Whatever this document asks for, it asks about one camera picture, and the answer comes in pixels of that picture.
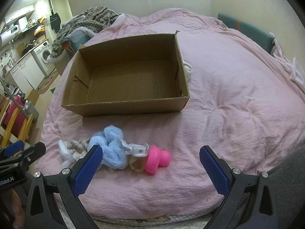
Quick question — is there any white soft toy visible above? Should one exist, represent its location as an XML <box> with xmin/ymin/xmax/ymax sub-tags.
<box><xmin>58</xmin><ymin>140</ymin><xmax>82</xmax><ymax>169</ymax></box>

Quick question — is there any beige crochet scrunchie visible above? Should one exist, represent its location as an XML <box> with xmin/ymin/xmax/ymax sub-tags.
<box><xmin>67</xmin><ymin>138</ymin><xmax>90</xmax><ymax>153</ymax></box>

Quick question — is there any light blue plush toy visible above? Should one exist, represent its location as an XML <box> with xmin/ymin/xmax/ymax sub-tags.
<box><xmin>87</xmin><ymin>125</ymin><xmax>128</xmax><ymax>170</ymax></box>

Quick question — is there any beige silicone cup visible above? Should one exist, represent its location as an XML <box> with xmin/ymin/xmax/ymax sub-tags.
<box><xmin>129</xmin><ymin>156</ymin><xmax>146</xmax><ymax>173</ymax></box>

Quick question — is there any clear plastic bag with label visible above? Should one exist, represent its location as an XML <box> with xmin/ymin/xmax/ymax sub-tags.
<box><xmin>119</xmin><ymin>137</ymin><xmax>150</xmax><ymax>158</ymax></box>

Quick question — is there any pink rubber duck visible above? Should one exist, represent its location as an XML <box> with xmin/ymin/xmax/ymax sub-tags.
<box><xmin>144</xmin><ymin>145</ymin><xmax>171</xmax><ymax>175</ymax></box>

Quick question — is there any person's left hand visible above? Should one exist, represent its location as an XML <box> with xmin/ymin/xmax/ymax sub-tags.
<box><xmin>1</xmin><ymin>189</ymin><xmax>25</xmax><ymax>229</ymax></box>

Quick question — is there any yellow wooden chair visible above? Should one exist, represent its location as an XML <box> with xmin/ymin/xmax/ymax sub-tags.
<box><xmin>1</xmin><ymin>99</ymin><xmax>34</xmax><ymax>148</ymax></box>

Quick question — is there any red suitcase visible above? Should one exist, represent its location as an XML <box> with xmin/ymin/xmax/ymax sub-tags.
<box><xmin>2</xmin><ymin>94</ymin><xmax>27</xmax><ymax>137</ymax></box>

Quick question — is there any white kitchen cabinet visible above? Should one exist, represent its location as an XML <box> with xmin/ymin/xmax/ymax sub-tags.
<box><xmin>5</xmin><ymin>53</ymin><xmax>45</xmax><ymax>93</ymax></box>

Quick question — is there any pink duvet cover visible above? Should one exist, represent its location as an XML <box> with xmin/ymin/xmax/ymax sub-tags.
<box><xmin>35</xmin><ymin>8</ymin><xmax>304</xmax><ymax>219</ymax></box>

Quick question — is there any white washing machine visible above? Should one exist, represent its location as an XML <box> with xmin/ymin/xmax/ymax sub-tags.
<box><xmin>31</xmin><ymin>39</ymin><xmax>55</xmax><ymax>77</ymax></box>

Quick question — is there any white cloth beside box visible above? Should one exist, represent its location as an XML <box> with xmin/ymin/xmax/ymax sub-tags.
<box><xmin>182</xmin><ymin>61</ymin><xmax>193</xmax><ymax>82</ymax></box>

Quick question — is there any brown cardboard box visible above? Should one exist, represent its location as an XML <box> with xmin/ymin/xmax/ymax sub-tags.
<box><xmin>62</xmin><ymin>34</ymin><xmax>190</xmax><ymax>116</ymax></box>

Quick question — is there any blue cushion under blanket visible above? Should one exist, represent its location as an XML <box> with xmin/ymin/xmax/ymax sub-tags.
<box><xmin>61</xmin><ymin>26</ymin><xmax>96</xmax><ymax>54</ymax></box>

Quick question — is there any white cloth at bed edge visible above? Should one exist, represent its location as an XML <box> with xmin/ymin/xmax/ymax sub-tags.
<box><xmin>270</xmin><ymin>32</ymin><xmax>305</xmax><ymax>92</ymax></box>

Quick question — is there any patterned knit blanket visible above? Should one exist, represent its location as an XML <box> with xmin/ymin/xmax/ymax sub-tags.
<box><xmin>47</xmin><ymin>6</ymin><xmax>120</xmax><ymax>64</ymax></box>

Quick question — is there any teal headboard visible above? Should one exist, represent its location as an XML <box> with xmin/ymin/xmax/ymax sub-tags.
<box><xmin>218</xmin><ymin>13</ymin><xmax>275</xmax><ymax>54</ymax></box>

